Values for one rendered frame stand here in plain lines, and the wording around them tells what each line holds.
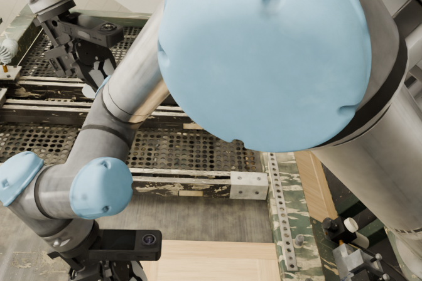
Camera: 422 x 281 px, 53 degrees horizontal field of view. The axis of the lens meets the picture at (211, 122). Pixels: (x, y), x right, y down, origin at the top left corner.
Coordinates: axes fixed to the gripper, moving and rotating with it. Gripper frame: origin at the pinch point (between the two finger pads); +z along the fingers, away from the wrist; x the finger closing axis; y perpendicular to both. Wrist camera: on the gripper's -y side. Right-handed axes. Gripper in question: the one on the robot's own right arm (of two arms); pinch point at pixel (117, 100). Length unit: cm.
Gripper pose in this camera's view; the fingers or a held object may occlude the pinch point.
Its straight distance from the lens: 84.1
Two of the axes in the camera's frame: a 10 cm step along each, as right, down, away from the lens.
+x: -4.1, 5.4, -7.3
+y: -8.2, 1.3, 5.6
